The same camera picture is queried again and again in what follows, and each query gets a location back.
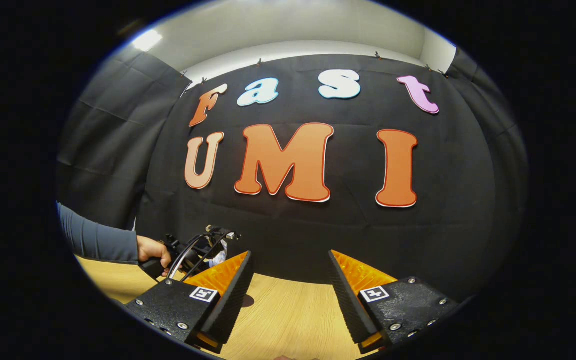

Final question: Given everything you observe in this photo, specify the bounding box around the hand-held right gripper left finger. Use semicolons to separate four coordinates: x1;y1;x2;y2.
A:
125;250;256;355

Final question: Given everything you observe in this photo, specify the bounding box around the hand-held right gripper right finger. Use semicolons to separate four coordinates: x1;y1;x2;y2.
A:
328;249;461;355

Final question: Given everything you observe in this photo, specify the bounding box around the black backdrop cloth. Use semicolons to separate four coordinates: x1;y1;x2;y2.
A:
57;47;529;301

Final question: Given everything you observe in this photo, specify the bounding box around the wooden desktop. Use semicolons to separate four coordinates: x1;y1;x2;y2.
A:
75;255;369;360

